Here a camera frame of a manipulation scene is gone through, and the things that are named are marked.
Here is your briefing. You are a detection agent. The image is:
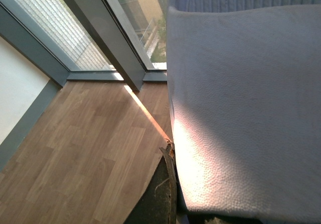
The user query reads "light blue slipper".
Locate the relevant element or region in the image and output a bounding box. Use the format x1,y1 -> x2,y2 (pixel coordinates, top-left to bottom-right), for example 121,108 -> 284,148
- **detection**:
167,0 -> 320,223

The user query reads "dark window frame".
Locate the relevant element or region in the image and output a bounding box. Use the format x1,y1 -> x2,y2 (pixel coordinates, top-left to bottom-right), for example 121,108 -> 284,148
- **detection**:
1,0 -> 167,91

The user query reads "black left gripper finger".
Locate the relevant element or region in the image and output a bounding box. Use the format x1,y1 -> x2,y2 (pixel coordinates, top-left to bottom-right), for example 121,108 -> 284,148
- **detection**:
124,139 -> 177,223

